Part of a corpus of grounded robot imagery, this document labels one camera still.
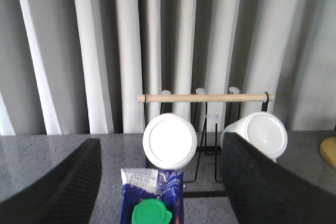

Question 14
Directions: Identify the black wire mug rack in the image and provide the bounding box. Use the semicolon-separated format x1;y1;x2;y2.
137;87;275;198

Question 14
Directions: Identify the grey pleated curtain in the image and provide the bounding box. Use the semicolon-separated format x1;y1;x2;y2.
1;0;335;135

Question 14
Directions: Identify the wooden mug tree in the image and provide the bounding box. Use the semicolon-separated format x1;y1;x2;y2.
319;137;336;168

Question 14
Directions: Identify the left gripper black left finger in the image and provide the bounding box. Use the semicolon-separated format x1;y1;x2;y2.
1;138;102;223

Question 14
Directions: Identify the blue white milk carton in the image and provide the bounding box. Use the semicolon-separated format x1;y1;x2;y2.
120;168;184;223

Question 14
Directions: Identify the white ribbed mug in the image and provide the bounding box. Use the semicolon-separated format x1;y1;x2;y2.
220;112;288;162

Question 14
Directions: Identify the white smiley mug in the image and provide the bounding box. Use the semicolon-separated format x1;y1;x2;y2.
142;113;197;170

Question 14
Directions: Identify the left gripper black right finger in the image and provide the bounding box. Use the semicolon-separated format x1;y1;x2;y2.
222;133;335;223

